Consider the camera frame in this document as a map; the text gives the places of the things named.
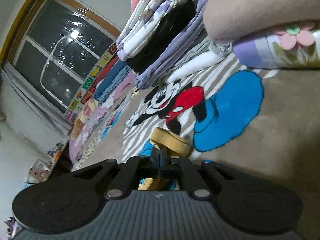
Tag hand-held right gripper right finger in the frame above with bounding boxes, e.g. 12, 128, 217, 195
160, 147, 247, 201

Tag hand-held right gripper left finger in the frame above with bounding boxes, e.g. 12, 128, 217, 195
71, 147, 160, 201

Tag yellow printed pants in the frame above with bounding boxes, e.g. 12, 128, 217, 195
138, 127, 191, 191

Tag stack of folded clothes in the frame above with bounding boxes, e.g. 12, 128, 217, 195
135, 0, 215, 90

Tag printed bed sheet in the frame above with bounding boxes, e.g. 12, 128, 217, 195
69, 97, 106, 163

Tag pink folded blanket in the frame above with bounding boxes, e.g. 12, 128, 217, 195
102, 71, 137, 108

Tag white folded garment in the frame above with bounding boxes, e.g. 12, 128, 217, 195
166, 52, 223, 83

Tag red cushion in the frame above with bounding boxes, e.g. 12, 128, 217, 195
90, 56, 123, 98

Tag clear plastic box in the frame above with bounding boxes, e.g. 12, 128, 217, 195
26, 159, 54, 183

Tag folded blue and red bedding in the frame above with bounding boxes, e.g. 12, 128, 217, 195
64, 42, 118, 120

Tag printed cartoon blanket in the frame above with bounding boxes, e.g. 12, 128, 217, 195
67, 52, 320, 240

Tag black folded garment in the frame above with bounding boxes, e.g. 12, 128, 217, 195
126, 0, 197, 72

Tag grey garment with snaps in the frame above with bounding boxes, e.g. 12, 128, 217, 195
175, 37, 233, 65

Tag clear plastic curtain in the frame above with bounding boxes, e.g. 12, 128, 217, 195
0, 64, 72, 137

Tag purple floral folded cloth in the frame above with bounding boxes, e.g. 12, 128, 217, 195
234, 22, 320, 68

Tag white floral folded cloth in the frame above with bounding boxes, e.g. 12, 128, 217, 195
116, 0, 194, 61

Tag window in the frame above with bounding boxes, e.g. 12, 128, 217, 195
0, 0, 123, 115

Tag beige folded sweater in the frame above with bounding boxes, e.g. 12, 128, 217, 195
202, 0, 320, 42

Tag white tube frame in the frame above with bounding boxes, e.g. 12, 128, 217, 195
40, 35, 78, 101

